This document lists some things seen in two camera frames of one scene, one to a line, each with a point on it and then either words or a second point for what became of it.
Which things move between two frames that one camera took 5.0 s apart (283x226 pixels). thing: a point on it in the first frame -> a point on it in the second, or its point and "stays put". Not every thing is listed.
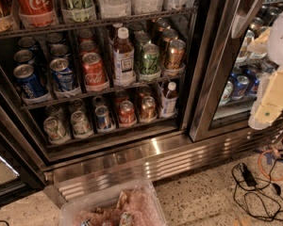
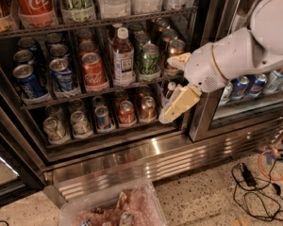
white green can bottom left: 57,130 stays put
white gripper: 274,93 -> 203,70
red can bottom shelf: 126,113 stays put
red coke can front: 95,78 stays put
